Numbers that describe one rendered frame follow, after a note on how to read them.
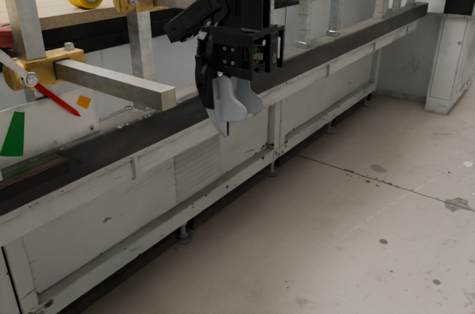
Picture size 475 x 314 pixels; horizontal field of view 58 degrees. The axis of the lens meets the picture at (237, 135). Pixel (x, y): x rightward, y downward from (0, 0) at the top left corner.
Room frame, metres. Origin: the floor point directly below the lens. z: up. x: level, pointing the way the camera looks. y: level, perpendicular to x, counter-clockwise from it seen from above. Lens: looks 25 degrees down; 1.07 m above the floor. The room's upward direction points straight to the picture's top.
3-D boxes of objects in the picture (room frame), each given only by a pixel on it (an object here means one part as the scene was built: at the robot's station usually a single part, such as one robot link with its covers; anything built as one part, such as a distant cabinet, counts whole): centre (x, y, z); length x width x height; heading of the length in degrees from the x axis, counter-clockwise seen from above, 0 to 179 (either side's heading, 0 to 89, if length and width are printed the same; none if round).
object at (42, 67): (0.77, 0.35, 0.85); 0.14 x 0.06 x 0.05; 143
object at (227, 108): (0.51, 0.01, 0.86); 0.06 x 0.03 x 0.09; 54
